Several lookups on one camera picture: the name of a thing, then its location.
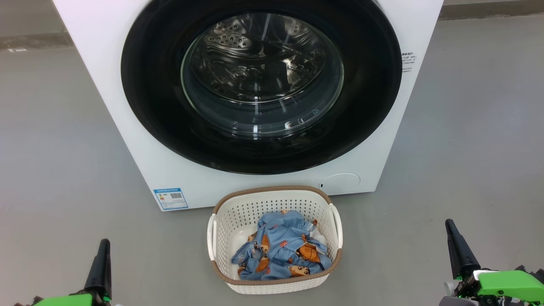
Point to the white garment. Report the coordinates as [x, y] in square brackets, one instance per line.
[318, 236]

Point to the cream perforated laundry basket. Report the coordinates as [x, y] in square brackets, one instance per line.
[238, 212]

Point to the white front-load washing machine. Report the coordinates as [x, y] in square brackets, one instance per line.
[106, 85]

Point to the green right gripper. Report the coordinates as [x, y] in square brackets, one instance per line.
[510, 284]

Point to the black round glass washer door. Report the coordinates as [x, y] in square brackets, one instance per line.
[153, 85]

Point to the blue energy label sticker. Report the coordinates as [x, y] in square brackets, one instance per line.
[171, 199]

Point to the blue cartoon print garment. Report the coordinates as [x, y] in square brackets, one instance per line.
[278, 246]

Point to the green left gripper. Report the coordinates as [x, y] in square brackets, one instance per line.
[63, 301]

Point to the stainless steel washing machine drum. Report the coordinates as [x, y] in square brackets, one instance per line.
[263, 63]

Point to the round white filter cover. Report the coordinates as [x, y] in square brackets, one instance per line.
[340, 184]

